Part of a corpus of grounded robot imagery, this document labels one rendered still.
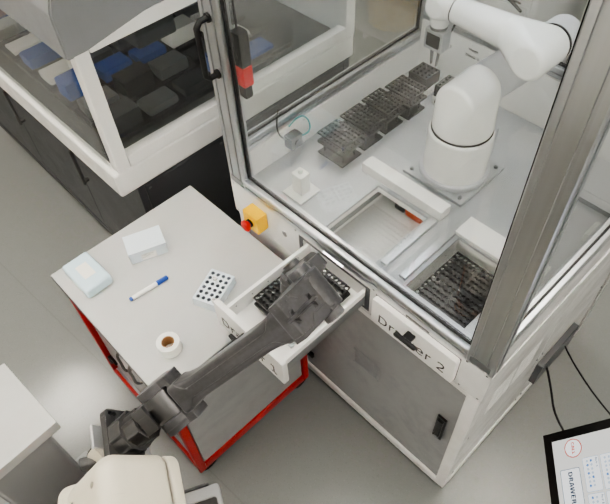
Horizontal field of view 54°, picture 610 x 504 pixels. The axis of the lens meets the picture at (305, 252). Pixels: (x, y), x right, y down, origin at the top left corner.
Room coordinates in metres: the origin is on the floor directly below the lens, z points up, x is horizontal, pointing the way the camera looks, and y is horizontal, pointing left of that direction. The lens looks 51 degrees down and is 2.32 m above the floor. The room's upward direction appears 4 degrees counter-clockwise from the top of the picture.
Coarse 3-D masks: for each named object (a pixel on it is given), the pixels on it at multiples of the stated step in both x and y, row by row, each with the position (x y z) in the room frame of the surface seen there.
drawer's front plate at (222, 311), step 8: (216, 304) 0.95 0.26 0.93; (224, 304) 0.95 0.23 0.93; (216, 312) 0.96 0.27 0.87; (224, 312) 0.93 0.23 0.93; (232, 312) 0.92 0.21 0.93; (232, 320) 0.90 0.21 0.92; (240, 320) 0.89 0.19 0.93; (232, 328) 0.91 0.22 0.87; (240, 328) 0.88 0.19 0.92; (248, 328) 0.87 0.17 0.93; (272, 352) 0.79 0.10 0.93; (264, 360) 0.81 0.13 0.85; (272, 360) 0.78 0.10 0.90; (280, 360) 0.76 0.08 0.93; (272, 368) 0.78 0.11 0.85; (280, 368) 0.75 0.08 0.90; (280, 376) 0.76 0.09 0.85; (288, 376) 0.76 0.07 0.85
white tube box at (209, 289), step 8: (216, 272) 1.16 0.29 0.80; (208, 280) 1.13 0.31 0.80; (224, 280) 1.13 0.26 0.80; (232, 280) 1.13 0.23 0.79; (200, 288) 1.11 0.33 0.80; (208, 288) 1.11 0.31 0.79; (216, 288) 1.10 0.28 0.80; (224, 288) 1.11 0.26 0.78; (232, 288) 1.12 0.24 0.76; (200, 296) 1.07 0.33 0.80; (208, 296) 1.07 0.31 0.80; (216, 296) 1.08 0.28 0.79; (224, 296) 1.08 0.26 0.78; (200, 304) 1.06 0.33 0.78; (208, 304) 1.04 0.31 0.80
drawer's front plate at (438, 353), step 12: (372, 300) 0.94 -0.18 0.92; (372, 312) 0.94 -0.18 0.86; (384, 312) 0.90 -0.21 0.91; (396, 312) 0.89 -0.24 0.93; (384, 324) 0.90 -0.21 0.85; (396, 324) 0.87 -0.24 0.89; (408, 324) 0.85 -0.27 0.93; (420, 336) 0.81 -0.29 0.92; (408, 348) 0.83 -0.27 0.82; (420, 348) 0.81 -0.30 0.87; (432, 348) 0.78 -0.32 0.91; (444, 348) 0.77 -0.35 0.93; (432, 360) 0.77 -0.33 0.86; (444, 360) 0.75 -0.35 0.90; (456, 360) 0.73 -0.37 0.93; (444, 372) 0.74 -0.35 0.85; (456, 372) 0.73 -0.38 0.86
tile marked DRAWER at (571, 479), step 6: (570, 468) 0.42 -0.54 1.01; (576, 468) 0.41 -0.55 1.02; (564, 474) 0.41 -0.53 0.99; (570, 474) 0.41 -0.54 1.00; (576, 474) 0.40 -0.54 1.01; (564, 480) 0.40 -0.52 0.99; (570, 480) 0.39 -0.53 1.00; (576, 480) 0.39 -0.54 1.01; (564, 486) 0.39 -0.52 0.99; (570, 486) 0.38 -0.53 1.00; (576, 486) 0.38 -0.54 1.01; (582, 486) 0.37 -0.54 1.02; (564, 492) 0.37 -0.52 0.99; (570, 492) 0.37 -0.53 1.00; (576, 492) 0.37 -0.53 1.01; (582, 492) 0.36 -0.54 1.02; (564, 498) 0.36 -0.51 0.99; (570, 498) 0.36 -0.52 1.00; (576, 498) 0.36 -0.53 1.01; (582, 498) 0.35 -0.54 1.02
